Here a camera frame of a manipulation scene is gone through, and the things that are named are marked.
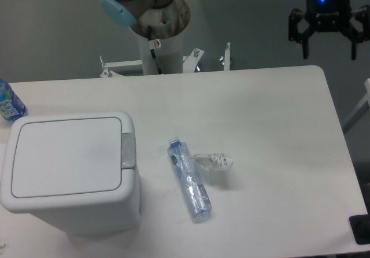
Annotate grey trash can push button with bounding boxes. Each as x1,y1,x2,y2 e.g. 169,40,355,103
121,132,136,169

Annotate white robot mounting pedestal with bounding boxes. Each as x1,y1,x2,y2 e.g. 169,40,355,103
99,35,234,79

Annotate grey robot arm base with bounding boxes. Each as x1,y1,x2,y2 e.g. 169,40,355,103
101,0,191,40

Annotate blue labelled water bottle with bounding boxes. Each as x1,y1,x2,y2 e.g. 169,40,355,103
1,79,28,122

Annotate white frame at right edge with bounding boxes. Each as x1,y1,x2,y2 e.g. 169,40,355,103
342,79,369,134

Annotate crumpled clear plastic wrapper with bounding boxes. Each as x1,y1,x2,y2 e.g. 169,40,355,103
193,153,234,171

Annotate black clamp at table edge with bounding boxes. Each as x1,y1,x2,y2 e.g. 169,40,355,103
349,214,369,245

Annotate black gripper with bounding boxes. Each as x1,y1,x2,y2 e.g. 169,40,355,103
288,0,370,61

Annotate white push-lid trash can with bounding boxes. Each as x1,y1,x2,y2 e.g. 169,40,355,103
1,110,141,234

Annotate clear empty plastic bottle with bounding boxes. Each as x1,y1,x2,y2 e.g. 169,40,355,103
167,137,212,222

